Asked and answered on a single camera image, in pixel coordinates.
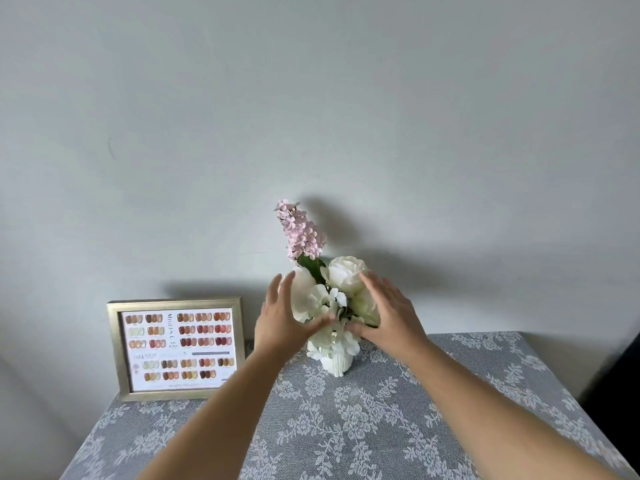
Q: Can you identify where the person's left hand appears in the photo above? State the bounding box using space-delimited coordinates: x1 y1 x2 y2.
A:
253 272 337 363

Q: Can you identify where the person's right hand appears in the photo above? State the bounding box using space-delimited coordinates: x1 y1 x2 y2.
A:
345 270 431 365

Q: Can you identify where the white artificial rose stem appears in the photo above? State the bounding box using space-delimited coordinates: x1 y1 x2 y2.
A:
289 267 323 324
319 255 370 298
347 287 381 328

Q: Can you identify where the white artificial hydrangea stem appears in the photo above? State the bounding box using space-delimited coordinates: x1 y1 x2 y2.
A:
305 289 362 361

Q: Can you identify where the white cat vase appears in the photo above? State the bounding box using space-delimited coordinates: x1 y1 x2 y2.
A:
319 352 354 379

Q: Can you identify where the pink artificial lilac stem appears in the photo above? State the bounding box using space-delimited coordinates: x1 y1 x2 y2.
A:
273 198 329 285

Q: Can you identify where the framed nail colour chart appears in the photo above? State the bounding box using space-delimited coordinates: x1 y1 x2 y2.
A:
106 296 247 403

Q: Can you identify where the person's right forearm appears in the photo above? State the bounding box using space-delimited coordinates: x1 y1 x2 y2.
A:
397 337 623 480

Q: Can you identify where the person's left forearm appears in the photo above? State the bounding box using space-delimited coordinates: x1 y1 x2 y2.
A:
137 347 291 480

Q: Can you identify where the grey floral lace tablecloth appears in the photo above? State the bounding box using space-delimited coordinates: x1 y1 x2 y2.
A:
59 331 639 480

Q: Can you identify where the black fabric cabinet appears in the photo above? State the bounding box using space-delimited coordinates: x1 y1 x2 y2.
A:
577 332 640 465

